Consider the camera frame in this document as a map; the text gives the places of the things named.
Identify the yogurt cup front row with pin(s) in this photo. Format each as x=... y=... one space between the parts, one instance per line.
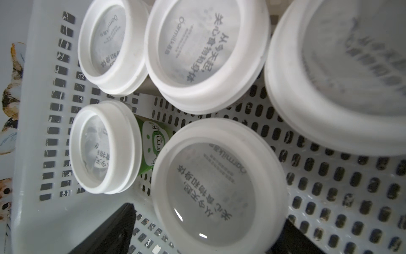
x=203 y=56
x=110 y=146
x=336 y=73

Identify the yogurt cup row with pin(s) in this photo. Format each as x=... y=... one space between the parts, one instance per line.
x=219 y=188
x=110 y=146
x=336 y=73
x=111 y=45
x=203 y=56

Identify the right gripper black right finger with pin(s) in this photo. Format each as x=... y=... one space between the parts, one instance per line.
x=293 y=241

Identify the yogurt cup back row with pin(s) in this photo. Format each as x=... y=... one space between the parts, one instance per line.
x=219 y=188
x=111 y=45

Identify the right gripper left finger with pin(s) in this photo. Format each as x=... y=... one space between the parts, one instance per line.
x=113 y=236

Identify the white plastic perforated basket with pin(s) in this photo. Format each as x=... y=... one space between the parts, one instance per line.
x=343 y=203

